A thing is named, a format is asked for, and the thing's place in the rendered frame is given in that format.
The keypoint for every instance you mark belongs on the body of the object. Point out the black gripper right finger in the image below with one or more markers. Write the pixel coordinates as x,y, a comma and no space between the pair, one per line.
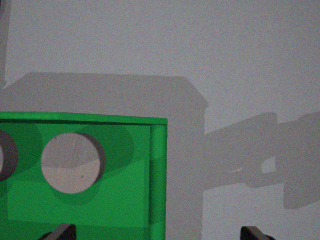
253,233

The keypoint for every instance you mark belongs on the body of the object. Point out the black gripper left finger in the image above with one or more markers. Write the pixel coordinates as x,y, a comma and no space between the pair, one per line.
62,232

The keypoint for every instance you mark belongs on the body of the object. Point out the green bin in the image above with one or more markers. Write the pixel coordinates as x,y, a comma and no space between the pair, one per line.
116,207

